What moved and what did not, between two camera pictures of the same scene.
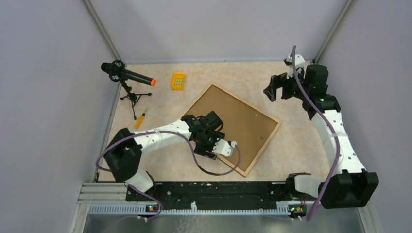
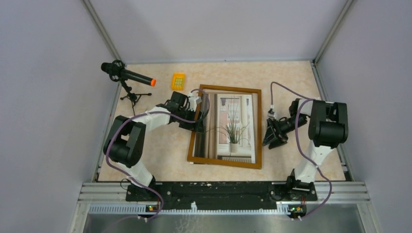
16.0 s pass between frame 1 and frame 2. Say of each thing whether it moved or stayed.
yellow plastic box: stayed
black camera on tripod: stayed
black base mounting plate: stayed
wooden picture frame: moved
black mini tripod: stayed
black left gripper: moved
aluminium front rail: stayed
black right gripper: moved
